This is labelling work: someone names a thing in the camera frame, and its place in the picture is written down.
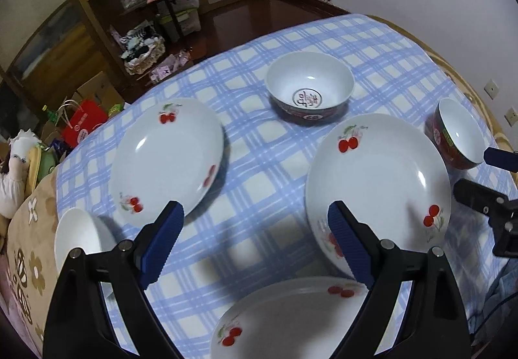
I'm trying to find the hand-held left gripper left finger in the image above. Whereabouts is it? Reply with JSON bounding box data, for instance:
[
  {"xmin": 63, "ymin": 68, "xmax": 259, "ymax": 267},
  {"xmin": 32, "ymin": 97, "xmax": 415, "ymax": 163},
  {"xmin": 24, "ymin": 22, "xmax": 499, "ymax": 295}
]
[{"xmin": 42, "ymin": 200, "xmax": 186, "ymax": 359}]

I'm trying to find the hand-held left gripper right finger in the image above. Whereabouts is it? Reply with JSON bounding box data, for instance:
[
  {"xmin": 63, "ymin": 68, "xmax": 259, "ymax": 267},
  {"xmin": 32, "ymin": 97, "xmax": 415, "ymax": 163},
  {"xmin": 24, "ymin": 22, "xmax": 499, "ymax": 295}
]
[{"xmin": 327, "ymin": 200, "xmax": 472, "ymax": 359}]

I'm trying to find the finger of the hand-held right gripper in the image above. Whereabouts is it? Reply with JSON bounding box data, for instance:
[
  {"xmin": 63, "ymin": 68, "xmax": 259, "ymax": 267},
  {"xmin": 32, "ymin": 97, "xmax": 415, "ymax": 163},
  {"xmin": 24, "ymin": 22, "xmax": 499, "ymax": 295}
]
[
  {"xmin": 483, "ymin": 147, "xmax": 518, "ymax": 172},
  {"xmin": 453, "ymin": 179, "xmax": 518, "ymax": 222}
]

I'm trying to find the small red patterned bowl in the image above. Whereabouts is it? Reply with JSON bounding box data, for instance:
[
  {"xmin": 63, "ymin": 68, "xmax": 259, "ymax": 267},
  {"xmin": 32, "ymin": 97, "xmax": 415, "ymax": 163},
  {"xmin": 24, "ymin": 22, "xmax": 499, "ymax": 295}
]
[{"xmin": 424, "ymin": 98, "xmax": 488, "ymax": 170}]

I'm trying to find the white cherry print plate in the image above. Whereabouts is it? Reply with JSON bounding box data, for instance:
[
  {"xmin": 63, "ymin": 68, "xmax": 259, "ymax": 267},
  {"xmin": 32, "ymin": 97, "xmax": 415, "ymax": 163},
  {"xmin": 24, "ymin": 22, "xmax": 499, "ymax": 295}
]
[
  {"xmin": 110, "ymin": 98, "xmax": 225, "ymax": 228},
  {"xmin": 210, "ymin": 276, "xmax": 371, "ymax": 359},
  {"xmin": 305, "ymin": 114, "xmax": 452, "ymax": 279}
]

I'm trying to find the plain white bowl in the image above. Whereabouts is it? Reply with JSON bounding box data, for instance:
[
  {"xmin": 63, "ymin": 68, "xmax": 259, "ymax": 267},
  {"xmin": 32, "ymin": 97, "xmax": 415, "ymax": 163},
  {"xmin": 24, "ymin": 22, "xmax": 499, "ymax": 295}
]
[{"xmin": 54, "ymin": 207, "xmax": 136, "ymax": 299}]

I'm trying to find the large red patterned bowl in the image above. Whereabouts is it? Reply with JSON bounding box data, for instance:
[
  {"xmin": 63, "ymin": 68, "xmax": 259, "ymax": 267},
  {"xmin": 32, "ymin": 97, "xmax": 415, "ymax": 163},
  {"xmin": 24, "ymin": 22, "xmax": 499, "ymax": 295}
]
[{"xmin": 266, "ymin": 51, "xmax": 355, "ymax": 127}]

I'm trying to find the blue checked cloth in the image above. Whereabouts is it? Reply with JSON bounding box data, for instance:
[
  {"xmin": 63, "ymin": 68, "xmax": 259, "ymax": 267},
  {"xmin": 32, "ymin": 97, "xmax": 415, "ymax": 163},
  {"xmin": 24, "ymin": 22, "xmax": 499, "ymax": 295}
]
[{"xmin": 54, "ymin": 13, "xmax": 518, "ymax": 359}]

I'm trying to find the red paper bag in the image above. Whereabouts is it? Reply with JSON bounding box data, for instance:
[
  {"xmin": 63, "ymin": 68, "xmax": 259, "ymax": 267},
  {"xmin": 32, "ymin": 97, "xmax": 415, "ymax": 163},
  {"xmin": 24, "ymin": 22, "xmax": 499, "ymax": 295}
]
[{"xmin": 61, "ymin": 100, "xmax": 109, "ymax": 149}]

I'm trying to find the green plush toy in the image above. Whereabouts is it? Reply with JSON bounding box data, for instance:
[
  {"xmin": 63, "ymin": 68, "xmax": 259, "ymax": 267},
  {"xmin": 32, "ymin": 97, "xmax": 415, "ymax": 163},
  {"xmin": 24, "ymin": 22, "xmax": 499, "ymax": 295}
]
[{"xmin": 26, "ymin": 142, "xmax": 57, "ymax": 181}]

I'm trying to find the white stuffed toy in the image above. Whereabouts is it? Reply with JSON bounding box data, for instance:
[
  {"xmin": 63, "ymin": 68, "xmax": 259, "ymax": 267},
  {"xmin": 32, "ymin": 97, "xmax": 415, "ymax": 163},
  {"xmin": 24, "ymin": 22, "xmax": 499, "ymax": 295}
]
[{"xmin": 0, "ymin": 130, "xmax": 41, "ymax": 218}]

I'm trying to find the cardboard box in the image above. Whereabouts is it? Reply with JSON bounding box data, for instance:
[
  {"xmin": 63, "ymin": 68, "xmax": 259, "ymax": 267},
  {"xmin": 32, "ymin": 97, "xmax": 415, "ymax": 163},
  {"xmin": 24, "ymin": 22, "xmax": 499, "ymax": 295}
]
[{"xmin": 75, "ymin": 71, "xmax": 126, "ymax": 112}]

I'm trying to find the pink packet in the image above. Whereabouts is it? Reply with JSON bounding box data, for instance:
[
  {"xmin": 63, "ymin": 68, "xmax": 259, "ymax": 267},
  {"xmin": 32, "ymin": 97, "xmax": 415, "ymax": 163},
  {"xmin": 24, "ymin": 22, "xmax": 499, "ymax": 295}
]
[{"xmin": 150, "ymin": 53, "xmax": 191, "ymax": 82}]

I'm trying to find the wicker basket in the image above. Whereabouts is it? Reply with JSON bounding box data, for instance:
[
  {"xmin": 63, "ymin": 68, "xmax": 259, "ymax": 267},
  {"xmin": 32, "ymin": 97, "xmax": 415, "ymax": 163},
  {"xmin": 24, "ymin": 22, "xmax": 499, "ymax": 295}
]
[{"xmin": 119, "ymin": 21, "xmax": 166, "ymax": 76}]

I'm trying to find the black stand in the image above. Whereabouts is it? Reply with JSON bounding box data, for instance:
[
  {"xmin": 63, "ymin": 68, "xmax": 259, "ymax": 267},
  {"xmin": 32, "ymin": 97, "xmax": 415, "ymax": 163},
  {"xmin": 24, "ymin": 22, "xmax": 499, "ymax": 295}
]
[{"xmin": 154, "ymin": 0, "xmax": 183, "ymax": 46}]

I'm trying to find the white storage box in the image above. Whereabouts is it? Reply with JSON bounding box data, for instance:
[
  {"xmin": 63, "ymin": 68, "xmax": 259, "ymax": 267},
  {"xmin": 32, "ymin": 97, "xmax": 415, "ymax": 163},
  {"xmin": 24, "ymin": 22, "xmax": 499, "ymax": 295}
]
[{"xmin": 156, "ymin": 0, "xmax": 202, "ymax": 38}]

